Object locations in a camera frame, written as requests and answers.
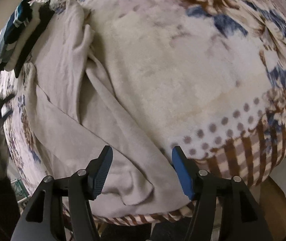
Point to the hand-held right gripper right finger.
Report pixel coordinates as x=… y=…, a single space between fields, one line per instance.
x=183 y=174

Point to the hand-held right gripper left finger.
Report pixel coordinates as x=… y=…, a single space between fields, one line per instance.
x=102 y=173

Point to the beige long pants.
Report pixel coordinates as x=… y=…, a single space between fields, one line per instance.
x=65 y=85

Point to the white folded garment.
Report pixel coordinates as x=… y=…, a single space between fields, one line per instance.
x=25 y=37

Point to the teal striped folded garment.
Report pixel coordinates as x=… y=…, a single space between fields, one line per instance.
x=12 y=30

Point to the black folded garment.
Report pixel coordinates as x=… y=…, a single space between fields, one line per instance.
x=36 y=35

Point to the cardboard box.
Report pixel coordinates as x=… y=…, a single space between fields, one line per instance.
x=275 y=205

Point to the floral plush blanket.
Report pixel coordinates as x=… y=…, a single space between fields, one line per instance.
x=173 y=65

